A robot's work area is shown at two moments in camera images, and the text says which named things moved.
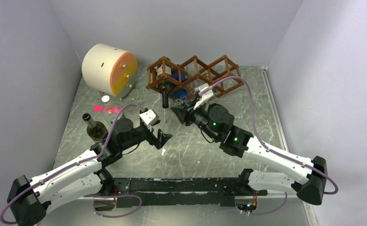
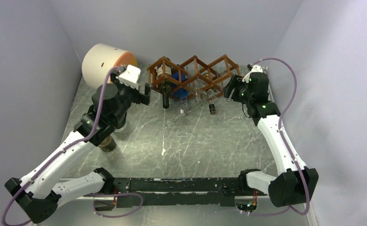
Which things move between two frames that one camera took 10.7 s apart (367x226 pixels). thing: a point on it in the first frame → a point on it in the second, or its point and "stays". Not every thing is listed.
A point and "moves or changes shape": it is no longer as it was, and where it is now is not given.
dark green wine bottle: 164,77 stays
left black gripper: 159,141 → 144,98
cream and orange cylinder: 110,70 stays
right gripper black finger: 183,114 → 235,83
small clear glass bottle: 120,115 moves or changes shape
